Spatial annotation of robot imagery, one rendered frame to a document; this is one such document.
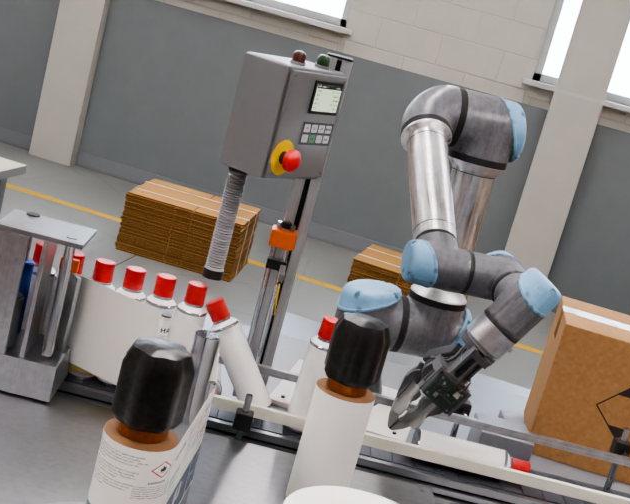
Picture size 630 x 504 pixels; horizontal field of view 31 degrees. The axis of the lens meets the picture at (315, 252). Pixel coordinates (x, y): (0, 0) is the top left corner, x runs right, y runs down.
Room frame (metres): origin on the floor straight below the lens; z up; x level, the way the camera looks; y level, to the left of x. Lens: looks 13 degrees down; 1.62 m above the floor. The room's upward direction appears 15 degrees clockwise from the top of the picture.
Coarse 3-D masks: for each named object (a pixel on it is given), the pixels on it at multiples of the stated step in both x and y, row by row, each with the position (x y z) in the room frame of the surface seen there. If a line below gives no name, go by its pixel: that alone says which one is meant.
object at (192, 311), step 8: (192, 288) 1.82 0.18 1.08; (200, 288) 1.82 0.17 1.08; (192, 296) 1.82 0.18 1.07; (200, 296) 1.82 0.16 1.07; (184, 304) 1.83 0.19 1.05; (192, 304) 1.82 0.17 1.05; (200, 304) 1.83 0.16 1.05; (176, 312) 1.83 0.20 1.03; (184, 312) 1.81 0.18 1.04; (192, 312) 1.81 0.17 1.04; (200, 312) 1.82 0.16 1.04; (184, 320) 1.81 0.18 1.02; (192, 320) 1.81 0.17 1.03; (200, 320) 1.82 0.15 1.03
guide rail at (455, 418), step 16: (272, 368) 1.87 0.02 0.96; (384, 400) 1.88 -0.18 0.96; (432, 416) 1.89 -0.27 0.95; (448, 416) 1.89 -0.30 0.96; (464, 416) 1.89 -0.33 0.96; (496, 432) 1.89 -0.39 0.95; (512, 432) 1.89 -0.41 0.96; (528, 432) 1.90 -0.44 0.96; (560, 448) 1.90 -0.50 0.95; (576, 448) 1.90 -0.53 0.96; (592, 448) 1.91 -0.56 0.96; (624, 464) 1.90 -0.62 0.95
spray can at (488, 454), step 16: (416, 432) 1.87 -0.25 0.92; (432, 432) 1.86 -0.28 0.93; (432, 448) 1.83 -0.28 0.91; (448, 448) 1.84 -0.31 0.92; (464, 448) 1.84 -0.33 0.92; (480, 448) 1.85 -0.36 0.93; (496, 448) 1.86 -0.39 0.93; (496, 464) 1.84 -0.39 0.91; (512, 464) 1.85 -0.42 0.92; (528, 464) 1.86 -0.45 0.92
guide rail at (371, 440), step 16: (224, 400) 1.80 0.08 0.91; (256, 416) 1.80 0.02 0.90; (272, 416) 1.80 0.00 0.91; (288, 416) 1.80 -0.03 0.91; (384, 448) 1.81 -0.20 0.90; (400, 448) 1.81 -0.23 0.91; (416, 448) 1.81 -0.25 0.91; (448, 464) 1.82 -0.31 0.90; (464, 464) 1.82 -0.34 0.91; (480, 464) 1.82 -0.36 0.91; (512, 480) 1.82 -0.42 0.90; (528, 480) 1.82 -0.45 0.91; (544, 480) 1.83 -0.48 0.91; (576, 496) 1.83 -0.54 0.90; (592, 496) 1.83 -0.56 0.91; (608, 496) 1.83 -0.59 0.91
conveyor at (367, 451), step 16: (80, 384) 1.79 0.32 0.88; (96, 384) 1.80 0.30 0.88; (208, 416) 1.80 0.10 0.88; (224, 416) 1.81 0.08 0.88; (272, 432) 1.80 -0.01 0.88; (288, 432) 1.82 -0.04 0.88; (368, 448) 1.84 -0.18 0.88; (400, 464) 1.81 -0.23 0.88; (416, 464) 1.83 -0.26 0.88; (432, 464) 1.85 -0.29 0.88; (464, 480) 1.82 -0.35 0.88; (480, 480) 1.83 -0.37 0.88; (496, 480) 1.85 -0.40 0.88; (528, 496) 1.82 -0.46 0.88; (544, 496) 1.84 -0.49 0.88; (560, 496) 1.86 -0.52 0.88
